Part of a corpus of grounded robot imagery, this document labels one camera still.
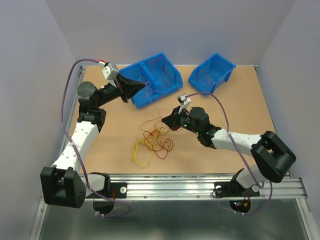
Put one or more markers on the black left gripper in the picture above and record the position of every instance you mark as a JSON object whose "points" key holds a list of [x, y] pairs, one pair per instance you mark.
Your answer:
{"points": [[129, 88]]}

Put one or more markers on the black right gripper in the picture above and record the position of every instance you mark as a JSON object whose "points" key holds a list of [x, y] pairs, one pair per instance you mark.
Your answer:
{"points": [[172, 119]]}

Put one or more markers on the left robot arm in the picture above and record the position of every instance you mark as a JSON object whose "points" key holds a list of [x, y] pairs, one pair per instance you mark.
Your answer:
{"points": [[61, 183]]}

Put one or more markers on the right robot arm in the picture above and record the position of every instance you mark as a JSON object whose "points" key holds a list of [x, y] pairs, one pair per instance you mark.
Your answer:
{"points": [[272, 156]]}

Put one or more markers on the blue bin middle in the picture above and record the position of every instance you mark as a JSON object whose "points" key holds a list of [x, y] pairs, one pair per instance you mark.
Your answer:
{"points": [[165, 78]]}

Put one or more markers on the blue bin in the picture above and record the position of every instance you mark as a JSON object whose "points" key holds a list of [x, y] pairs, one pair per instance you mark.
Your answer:
{"points": [[165, 78], [211, 74]]}

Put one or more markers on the blue bin right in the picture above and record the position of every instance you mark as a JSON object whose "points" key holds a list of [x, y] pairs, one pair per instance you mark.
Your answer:
{"points": [[211, 74]]}

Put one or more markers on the metal sheet front panel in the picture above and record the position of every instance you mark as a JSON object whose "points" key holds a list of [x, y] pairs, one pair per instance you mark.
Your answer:
{"points": [[176, 220]]}

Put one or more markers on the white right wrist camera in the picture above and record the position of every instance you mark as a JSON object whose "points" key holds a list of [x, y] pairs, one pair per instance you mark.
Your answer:
{"points": [[184, 101]]}

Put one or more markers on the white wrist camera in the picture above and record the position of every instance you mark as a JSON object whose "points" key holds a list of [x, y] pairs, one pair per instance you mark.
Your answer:
{"points": [[184, 101], [109, 70]]}

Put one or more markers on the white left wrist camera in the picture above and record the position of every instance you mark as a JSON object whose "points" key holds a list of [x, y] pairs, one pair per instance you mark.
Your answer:
{"points": [[109, 70]]}

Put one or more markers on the aluminium left side rail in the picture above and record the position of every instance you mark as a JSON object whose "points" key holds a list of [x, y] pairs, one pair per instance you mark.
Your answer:
{"points": [[68, 106]]}

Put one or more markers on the aluminium rail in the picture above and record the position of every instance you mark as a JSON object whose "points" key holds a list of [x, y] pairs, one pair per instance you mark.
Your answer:
{"points": [[68, 106], [196, 187]]}

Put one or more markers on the aluminium front rail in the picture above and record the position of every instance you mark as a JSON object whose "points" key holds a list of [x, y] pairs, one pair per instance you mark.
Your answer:
{"points": [[196, 187]]}

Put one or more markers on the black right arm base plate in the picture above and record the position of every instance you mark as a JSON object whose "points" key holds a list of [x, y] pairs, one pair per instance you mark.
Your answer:
{"points": [[230, 189]]}

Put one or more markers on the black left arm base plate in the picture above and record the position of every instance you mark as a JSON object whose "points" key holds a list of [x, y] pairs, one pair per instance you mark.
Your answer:
{"points": [[116, 190]]}

